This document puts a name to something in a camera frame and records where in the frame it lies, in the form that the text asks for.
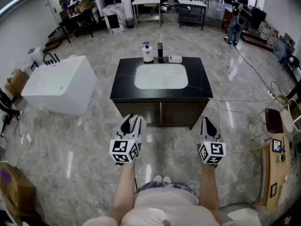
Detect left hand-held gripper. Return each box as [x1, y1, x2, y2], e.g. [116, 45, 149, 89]
[109, 113, 148, 166]

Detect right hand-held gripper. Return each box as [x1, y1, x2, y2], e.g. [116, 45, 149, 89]
[198, 117, 227, 169]

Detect person's left forearm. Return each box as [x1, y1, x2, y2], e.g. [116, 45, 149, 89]
[110, 161, 136, 222]

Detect person's right forearm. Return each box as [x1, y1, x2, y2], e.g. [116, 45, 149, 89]
[198, 163, 221, 213]

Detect black vanity sink cabinet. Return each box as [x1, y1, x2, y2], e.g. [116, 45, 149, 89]
[110, 56, 214, 101]

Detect white sink basin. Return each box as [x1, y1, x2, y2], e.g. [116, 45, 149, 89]
[134, 63, 189, 90]

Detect white soap pump bottle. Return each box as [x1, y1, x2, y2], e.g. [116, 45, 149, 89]
[141, 41, 154, 64]

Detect dark wooden vanity cabinet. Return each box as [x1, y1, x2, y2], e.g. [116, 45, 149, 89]
[112, 98, 210, 130]

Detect person's white shoes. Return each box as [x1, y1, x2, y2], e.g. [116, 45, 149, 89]
[152, 175, 172, 184]

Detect brown seat chair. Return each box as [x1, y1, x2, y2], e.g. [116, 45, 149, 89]
[250, 108, 285, 141]

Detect person's plaid trousers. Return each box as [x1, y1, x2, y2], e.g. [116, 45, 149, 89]
[135, 181, 198, 198]

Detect light wooden side table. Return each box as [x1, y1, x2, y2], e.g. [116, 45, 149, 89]
[250, 132, 292, 212]

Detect white bathtub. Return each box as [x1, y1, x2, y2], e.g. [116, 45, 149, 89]
[21, 55, 99, 116]

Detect person's light shirt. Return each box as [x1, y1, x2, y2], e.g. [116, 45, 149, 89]
[81, 186, 237, 226]

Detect black bathtub faucet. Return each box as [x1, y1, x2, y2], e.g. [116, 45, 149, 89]
[42, 53, 60, 66]

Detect marble pattern cabinet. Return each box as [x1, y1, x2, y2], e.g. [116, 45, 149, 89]
[102, 2, 128, 35]

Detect white round bin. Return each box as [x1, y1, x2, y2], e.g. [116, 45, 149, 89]
[28, 46, 44, 62]

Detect black cluttered desk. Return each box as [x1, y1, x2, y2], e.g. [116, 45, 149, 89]
[58, 8, 95, 44]

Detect open cardboard box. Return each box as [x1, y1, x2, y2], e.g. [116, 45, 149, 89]
[4, 69, 30, 97]

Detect black office chair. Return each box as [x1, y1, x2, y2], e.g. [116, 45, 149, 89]
[0, 88, 24, 137]

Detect large cardboard box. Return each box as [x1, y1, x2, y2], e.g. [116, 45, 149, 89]
[0, 161, 37, 222]

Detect white floor cable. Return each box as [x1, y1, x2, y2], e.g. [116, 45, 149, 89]
[209, 45, 283, 138]

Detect white wooden frame chair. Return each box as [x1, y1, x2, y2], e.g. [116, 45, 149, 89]
[274, 95, 301, 133]

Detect stainless steel work table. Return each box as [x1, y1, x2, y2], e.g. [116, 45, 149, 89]
[131, 0, 162, 29]

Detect black frame table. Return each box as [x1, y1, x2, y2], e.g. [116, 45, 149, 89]
[177, 0, 208, 31]

